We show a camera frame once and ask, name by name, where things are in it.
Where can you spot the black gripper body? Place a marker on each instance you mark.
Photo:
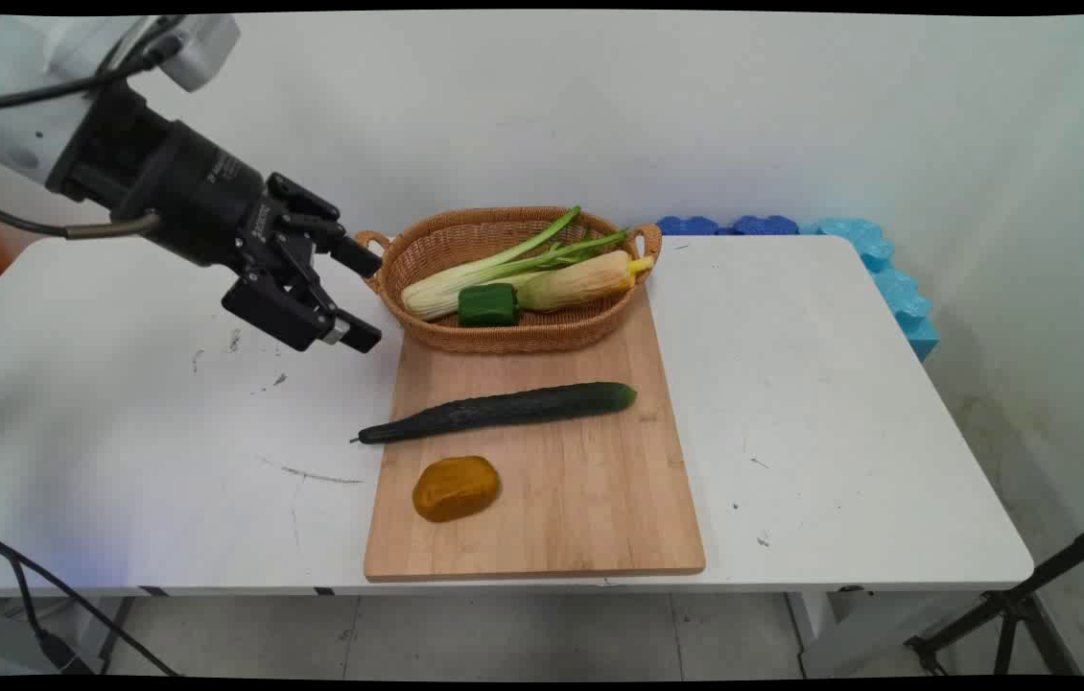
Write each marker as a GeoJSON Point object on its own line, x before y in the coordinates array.
{"type": "Point", "coordinates": [177, 187]}

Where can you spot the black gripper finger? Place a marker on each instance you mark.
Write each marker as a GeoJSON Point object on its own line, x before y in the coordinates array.
{"type": "Point", "coordinates": [317, 226]}
{"type": "Point", "coordinates": [278, 302]}

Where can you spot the yellow-brown potato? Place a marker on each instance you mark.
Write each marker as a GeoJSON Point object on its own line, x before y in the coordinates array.
{"type": "Point", "coordinates": [456, 488]}

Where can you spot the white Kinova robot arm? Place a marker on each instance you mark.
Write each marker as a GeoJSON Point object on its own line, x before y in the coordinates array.
{"type": "Point", "coordinates": [14, 125]}

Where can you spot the woven wicker basket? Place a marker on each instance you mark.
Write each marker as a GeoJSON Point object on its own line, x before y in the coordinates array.
{"type": "Point", "coordinates": [427, 250]}

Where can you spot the green celery stalk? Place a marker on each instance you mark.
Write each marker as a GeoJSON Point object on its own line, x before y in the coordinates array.
{"type": "Point", "coordinates": [465, 276]}

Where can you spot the green bell pepper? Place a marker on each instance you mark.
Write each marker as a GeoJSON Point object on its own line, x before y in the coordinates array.
{"type": "Point", "coordinates": [487, 305]}

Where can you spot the dark green cucumber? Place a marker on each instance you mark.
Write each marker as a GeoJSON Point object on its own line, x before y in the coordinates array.
{"type": "Point", "coordinates": [504, 410]}

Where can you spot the corn cob in husk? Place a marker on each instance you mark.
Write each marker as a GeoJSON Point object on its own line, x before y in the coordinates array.
{"type": "Point", "coordinates": [571, 281]}

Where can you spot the wooden cutting board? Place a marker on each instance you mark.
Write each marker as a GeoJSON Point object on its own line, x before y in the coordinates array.
{"type": "Point", "coordinates": [542, 509]}

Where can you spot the dark blue foam tile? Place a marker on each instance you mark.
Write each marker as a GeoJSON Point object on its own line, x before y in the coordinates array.
{"type": "Point", "coordinates": [686, 226]}
{"type": "Point", "coordinates": [765, 225]}

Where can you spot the light blue foam tile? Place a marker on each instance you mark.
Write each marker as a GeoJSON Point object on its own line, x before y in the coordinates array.
{"type": "Point", "coordinates": [892, 278]}

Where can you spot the black tripod stand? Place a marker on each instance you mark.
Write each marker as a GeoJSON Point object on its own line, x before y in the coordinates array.
{"type": "Point", "coordinates": [1017, 607]}

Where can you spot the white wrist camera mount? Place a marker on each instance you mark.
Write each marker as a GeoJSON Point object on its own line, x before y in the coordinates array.
{"type": "Point", "coordinates": [206, 48]}

